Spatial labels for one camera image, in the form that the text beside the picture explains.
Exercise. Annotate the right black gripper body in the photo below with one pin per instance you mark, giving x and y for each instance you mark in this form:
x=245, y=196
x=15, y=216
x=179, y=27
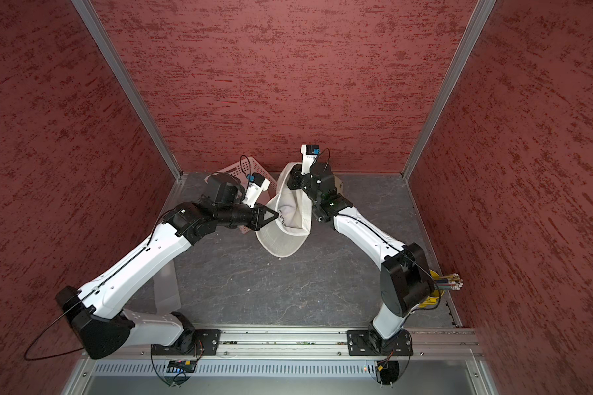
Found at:
x=305, y=182

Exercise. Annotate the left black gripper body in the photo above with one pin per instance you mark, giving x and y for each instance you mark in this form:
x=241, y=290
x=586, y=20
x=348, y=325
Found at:
x=238, y=214

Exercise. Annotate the white pink baseball cap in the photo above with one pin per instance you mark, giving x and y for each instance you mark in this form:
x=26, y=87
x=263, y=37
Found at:
x=285, y=235

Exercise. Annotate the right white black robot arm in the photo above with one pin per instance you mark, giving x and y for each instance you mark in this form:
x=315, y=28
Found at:
x=405, y=278

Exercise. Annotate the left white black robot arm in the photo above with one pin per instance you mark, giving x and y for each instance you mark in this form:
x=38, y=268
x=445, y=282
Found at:
x=96, y=311

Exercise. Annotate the clear plastic sheet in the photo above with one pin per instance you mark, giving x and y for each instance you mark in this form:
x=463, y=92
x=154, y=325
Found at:
x=166, y=290

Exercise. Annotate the yellow pencil cup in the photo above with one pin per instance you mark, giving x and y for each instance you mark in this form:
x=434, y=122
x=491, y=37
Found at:
x=434, y=298

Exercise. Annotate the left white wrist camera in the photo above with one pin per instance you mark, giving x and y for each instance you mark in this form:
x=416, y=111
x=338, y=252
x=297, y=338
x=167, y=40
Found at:
x=257, y=184

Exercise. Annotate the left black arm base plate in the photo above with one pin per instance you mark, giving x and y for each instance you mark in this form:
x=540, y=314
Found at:
x=197, y=342

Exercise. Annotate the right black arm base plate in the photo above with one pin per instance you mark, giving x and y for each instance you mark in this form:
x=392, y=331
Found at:
x=369, y=343

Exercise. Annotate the aluminium front rail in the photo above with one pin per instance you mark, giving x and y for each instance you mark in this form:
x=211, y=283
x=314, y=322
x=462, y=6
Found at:
x=255, y=342

